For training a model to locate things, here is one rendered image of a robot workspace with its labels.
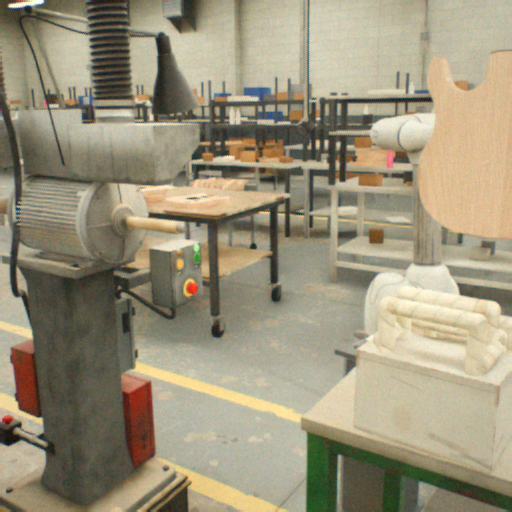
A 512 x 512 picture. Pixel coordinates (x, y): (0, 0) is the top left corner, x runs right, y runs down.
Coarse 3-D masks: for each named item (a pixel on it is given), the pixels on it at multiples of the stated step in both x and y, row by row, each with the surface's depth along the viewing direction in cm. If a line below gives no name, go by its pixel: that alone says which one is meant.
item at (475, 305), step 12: (408, 288) 115; (408, 300) 114; (420, 300) 113; (432, 300) 111; (444, 300) 110; (456, 300) 109; (468, 300) 108; (480, 300) 107; (480, 312) 106; (492, 312) 105
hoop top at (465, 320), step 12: (384, 300) 109; (396, 300) 108; (396, 312) 107; (408, 312) 106; (420, 312) 105; (432, 312) 103; (444, 312) 102; (456, 312) 101; (468, 312) 101; (444, 324) 103; (456, 324) 101; (468, 324) 100; (480, 324) 99
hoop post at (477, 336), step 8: (472, 328) 99; (480, 328) 99; (472, 336) 100; (480, 336) 99; (472, 344) 100; (480, 344) 99; (472, 352) 100; (480, 352) 100; (472, 360) 101; (472, 368) 101
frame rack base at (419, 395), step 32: (416, 352) 111; (448, 352) 111; (384, 384) 111; (416, 384) 107; (448, 384) 103; (480, 384) 99; (384, 416) 112; (416, 416) 108; (448, 416) 104; (480, 416) 101; (416, 448) 110; (448, 448) 106; (480, 448) 102
